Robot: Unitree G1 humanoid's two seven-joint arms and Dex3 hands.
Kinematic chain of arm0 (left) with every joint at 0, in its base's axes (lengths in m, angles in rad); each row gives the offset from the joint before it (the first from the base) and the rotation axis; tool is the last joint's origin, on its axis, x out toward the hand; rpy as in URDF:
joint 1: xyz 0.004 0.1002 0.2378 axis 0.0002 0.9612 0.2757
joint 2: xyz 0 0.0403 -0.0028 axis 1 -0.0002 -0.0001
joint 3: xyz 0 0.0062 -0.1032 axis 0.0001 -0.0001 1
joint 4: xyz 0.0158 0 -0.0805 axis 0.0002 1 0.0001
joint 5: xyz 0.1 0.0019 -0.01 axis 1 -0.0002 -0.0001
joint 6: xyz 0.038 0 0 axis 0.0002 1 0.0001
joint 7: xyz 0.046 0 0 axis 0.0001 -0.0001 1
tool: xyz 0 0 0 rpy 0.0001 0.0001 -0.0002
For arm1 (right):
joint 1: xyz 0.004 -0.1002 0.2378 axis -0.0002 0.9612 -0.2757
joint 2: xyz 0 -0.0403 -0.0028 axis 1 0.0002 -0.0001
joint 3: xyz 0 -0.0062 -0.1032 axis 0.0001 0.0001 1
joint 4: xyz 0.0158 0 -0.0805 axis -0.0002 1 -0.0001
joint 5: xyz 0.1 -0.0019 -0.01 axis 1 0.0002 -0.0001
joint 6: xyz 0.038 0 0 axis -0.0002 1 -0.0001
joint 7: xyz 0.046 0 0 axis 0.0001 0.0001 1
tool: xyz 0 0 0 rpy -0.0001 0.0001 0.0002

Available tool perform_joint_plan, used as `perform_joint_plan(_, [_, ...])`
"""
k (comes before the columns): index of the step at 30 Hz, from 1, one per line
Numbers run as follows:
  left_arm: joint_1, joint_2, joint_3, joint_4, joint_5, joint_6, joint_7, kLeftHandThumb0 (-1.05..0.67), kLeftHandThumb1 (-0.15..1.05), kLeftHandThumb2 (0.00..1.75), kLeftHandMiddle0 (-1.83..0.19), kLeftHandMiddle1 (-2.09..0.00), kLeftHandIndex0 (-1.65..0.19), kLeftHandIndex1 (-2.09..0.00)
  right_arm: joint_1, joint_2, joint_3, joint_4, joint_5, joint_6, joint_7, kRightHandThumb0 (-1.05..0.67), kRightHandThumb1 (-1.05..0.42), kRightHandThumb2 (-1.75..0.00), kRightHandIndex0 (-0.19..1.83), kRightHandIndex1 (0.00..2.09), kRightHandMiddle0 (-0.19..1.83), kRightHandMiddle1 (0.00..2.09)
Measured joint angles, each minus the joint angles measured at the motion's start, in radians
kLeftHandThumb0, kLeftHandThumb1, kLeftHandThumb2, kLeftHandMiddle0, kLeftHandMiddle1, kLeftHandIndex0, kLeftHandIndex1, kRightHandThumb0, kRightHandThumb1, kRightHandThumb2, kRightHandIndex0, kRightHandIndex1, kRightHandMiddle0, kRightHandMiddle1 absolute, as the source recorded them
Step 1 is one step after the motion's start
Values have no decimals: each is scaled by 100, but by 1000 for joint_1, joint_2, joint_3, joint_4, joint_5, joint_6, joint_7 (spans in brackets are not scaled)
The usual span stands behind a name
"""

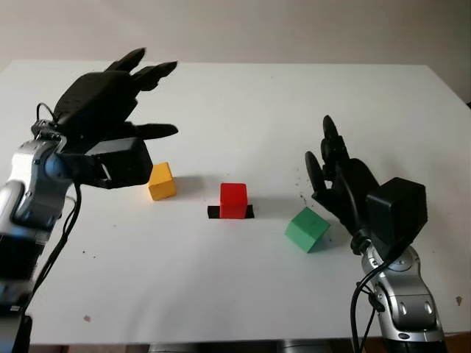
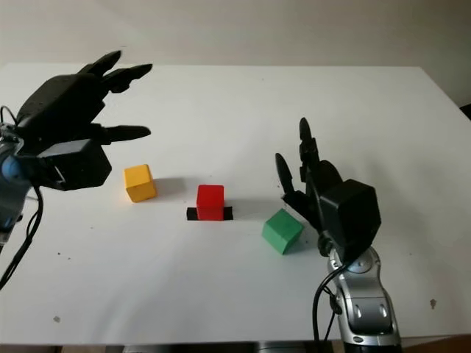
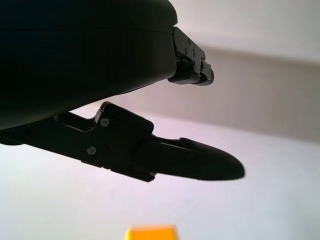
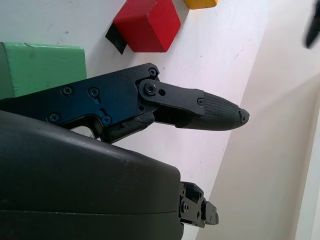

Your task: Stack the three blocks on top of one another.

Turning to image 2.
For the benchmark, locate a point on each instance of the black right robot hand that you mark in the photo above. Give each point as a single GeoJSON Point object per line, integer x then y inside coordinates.
{"type": "Point", "coordinates": [312, 206]}

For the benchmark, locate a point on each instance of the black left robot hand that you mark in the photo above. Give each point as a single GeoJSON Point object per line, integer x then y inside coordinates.
{"type": "Point", "coordinates": [62, 106]}

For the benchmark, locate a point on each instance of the green wooden block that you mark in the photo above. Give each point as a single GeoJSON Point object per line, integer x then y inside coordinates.
{"type": "Point", "coordinates": [281, 229]}

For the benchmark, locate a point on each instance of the red wooden block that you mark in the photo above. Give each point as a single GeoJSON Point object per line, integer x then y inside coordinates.
{"type": "Point", "coordinates": [209, 200]}

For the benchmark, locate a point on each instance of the yellow wooden block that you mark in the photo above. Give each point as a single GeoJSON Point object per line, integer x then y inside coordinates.
{"type": "Point", "coordinates": [140, 182]}

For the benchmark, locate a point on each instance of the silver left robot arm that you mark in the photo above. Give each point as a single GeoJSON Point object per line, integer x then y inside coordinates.
{"type": "Point", "coordinates": [11, 191]}

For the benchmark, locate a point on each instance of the black tape strip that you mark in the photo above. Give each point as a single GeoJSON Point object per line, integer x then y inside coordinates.
{"type": "Point", "coordinates": [191, 214]}

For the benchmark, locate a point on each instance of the dark robot torso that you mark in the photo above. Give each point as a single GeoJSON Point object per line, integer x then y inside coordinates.
{"type": "Point", "coordinates": [279, 347]}

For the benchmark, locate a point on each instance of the dark object beside table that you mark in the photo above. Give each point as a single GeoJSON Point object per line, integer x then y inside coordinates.
{"type": "Point", "coordinates": [466, 112]}

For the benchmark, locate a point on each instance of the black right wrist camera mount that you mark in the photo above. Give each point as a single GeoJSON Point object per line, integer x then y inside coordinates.
{"type": "Point", "coordinates": [353, 217]}

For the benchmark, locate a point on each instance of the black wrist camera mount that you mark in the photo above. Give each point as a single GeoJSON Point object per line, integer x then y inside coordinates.
{"type": "Point", "coordinates": [81, 165]}
{"type": "Point", "coordinates": [353, 217]}

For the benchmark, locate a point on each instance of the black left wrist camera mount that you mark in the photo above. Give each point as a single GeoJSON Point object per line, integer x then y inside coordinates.
{"type": "Point", "coordinates": [81, 165]}

